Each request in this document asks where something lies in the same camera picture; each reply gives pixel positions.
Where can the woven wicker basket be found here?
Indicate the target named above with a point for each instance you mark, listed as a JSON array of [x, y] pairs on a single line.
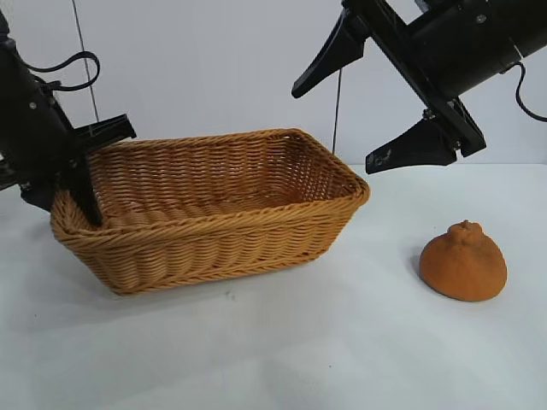
[[213, 252]]

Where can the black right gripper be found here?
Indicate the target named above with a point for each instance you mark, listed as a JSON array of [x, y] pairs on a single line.
[[461, 47]]

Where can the orange fruit with knob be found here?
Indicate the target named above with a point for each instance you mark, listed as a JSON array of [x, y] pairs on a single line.
[[463, 269]]

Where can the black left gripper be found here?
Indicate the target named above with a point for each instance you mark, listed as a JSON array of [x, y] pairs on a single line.
[[34, 124]]

